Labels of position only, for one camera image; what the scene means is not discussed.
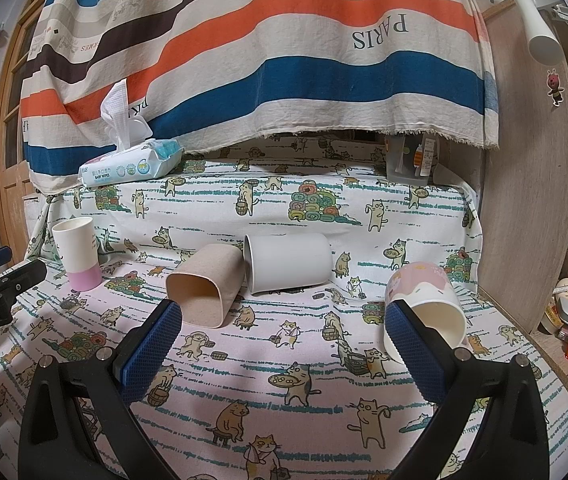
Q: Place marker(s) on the bear sticker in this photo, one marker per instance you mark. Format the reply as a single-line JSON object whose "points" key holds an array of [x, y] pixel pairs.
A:
{"points": [[555, 88]]}

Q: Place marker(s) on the grey cylindrical cup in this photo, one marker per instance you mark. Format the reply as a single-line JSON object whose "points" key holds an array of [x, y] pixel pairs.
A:
{"points": [[280, 262]]}

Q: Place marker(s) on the striped hermes paris cloth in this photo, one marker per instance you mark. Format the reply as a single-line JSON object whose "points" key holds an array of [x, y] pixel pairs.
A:
{"points": [[213, 73]]}

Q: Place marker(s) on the baby wipes pack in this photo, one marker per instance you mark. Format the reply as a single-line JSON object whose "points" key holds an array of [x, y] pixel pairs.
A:
{"points": [[138, 156]]}

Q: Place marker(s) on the beige square cup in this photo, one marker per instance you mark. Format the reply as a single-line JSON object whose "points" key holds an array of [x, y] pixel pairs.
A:
{"points": [[206, 285]]}

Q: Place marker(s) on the wooden shelf unit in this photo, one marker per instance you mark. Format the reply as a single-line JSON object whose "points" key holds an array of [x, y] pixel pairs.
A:
{"points": [[525, 189]]}

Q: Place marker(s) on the white and pink smiley cup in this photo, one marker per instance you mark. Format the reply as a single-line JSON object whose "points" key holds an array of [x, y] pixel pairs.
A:
{"points": [[76, 243]]}

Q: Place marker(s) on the clear storage box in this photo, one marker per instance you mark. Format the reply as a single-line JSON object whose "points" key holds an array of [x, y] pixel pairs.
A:
{"points": [[410, 158]]}

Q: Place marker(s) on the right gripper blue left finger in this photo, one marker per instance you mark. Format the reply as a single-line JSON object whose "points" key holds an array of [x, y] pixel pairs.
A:
{"points": [[54, 440]]}

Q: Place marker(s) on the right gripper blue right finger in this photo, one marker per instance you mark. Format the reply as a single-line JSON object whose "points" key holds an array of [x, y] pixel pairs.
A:
{"points": [[511, 442]]}

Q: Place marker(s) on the cat pattern table cloth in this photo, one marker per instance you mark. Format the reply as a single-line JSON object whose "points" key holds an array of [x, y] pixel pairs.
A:
{"points": [[297, 382]]}

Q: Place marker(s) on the white desk lamp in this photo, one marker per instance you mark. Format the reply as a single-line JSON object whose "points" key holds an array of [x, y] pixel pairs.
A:
{"points": [[543, 46]]}

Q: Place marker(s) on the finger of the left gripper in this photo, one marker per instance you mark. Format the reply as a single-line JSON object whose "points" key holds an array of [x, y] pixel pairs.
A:
{"points": [[20, 278]]}

